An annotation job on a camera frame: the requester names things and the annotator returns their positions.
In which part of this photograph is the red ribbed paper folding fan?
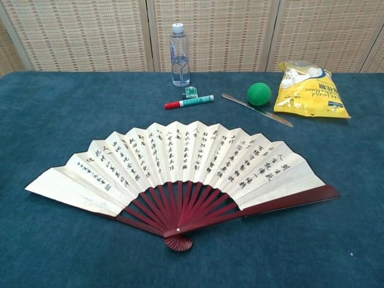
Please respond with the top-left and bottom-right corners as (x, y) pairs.
(24, 120), (341, 253)

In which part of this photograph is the green white marker red cap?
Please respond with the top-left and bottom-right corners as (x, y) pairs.
(164, 94), (215, 110)

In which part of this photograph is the silver metal table knife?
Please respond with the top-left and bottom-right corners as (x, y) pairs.
(221, 93), (295, 128)

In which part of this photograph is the green foam ball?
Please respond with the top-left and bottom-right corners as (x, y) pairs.
(247, 82), (272, 107)

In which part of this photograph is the clear plastic water bottle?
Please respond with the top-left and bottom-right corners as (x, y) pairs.
(169, 22), (191, 88)

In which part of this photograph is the yellow marshmallow snack bag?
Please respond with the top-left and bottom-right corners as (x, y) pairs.
(273, 59), (352, 119)

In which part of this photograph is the blue felt table cover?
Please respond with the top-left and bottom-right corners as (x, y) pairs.
(0, 70), (384, 288)

